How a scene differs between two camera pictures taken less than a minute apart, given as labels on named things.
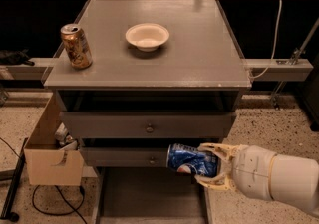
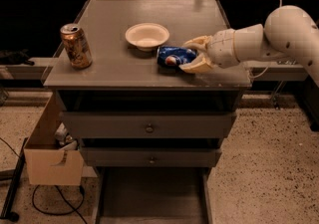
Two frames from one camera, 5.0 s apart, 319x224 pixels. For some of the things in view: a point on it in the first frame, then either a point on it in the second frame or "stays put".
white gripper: (254, 172) -> (221, 48)
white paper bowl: (147, 36) stays put
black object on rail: (15, 57) stays put
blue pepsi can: (187, 159) -> (174, 57)
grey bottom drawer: (149, 195) stays put
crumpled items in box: (64, 140) stays put
